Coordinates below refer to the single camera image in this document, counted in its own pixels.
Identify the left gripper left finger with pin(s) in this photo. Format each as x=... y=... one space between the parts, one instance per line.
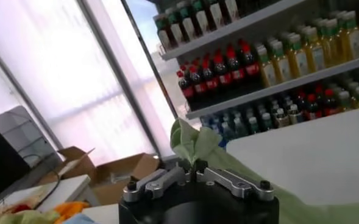
x=161 y=182

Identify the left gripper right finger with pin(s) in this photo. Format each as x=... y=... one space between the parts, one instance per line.
x=234 y=182

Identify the green polo shirt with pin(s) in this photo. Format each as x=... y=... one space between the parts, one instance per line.
x=197 y=143

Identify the brown cardboard box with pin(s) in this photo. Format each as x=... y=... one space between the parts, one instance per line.
x=121 y=170

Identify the blue cloth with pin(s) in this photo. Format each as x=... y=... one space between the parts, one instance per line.
x=78 y=219

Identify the orange cloth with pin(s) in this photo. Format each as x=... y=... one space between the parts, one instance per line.
x=69 y=208

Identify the red cap cola bottle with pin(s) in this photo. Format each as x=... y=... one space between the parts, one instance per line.
x=237 y=71
x=251 y=67
x=186 y=89
x=199 y=85
x=225 y=76
x=328 y=103
x=211 y=80
x=311 y=106

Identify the grey metal shelving unit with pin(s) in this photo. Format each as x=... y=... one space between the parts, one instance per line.
x=276 y=88

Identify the black slanted pole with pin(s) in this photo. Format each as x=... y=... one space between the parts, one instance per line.
x=149 y=59

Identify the light green cloth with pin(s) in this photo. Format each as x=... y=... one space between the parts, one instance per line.
x=30 y=217

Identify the green cap tea bottle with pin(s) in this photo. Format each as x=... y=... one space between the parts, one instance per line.
x=231 y=9
x=189 y=27
x=216 y=13
x=202 y=19
x=177 y=32
x=164 y=39

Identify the white metal cabinet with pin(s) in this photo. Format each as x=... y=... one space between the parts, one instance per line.
x=20 y=128

